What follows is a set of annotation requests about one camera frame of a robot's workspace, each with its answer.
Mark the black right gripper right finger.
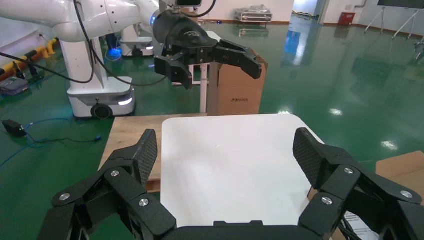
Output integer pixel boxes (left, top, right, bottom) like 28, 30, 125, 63
293, 127, 424, 240

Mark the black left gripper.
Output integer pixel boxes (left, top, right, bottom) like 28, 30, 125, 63
152, 9, 263, 91

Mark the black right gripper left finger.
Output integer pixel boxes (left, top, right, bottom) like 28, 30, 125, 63
36, 128, 178, 240

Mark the brown cardboard storage box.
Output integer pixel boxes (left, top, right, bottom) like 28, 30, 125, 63
308, 150, 424, 240

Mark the tall printed cardboard box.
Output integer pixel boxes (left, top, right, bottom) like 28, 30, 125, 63
207, 49, 269, 117

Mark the white table with white legs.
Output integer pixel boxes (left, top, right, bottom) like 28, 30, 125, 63
172, 30, 223, 114

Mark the white paper sheet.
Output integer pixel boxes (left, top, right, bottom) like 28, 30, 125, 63
344, 211, 380, 240

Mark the silver flight case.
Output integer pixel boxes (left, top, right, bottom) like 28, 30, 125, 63
233, 4, 273, 23

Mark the small white background robot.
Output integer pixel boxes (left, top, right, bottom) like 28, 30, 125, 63
119, 24, 155, 58

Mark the white robot torso and base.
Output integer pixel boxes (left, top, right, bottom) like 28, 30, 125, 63
59, 34, 137, 120

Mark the black power adapter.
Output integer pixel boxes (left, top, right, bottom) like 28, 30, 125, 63
1, 119, 27, 138

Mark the red bin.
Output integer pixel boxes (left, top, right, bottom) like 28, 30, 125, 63
337, 11, 356, 27

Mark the grey device case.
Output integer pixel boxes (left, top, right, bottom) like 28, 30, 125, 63
0, 76, 30, 97

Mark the grey metal stand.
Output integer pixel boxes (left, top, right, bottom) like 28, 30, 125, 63
412, 36, 424, 64

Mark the yellow black barrier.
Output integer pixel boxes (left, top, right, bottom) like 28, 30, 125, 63
0, 38, 61, 82

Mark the dark screen on white stand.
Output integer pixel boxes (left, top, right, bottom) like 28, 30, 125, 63
364, 0, 424, 40

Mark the thick black accessory cable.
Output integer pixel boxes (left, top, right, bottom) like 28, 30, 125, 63
337, 218, 362, 240

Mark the black left wrist camera cable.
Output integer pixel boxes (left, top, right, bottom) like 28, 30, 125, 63
190, 0, 218, 19

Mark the blue floor cable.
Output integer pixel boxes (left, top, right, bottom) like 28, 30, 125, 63
0, 117, 103, 168

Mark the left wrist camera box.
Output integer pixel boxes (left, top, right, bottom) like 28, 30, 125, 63
158, 0, 204, 14

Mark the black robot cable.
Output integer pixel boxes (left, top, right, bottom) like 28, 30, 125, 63
86, 36, 168, 88
0, 0, 97, 85

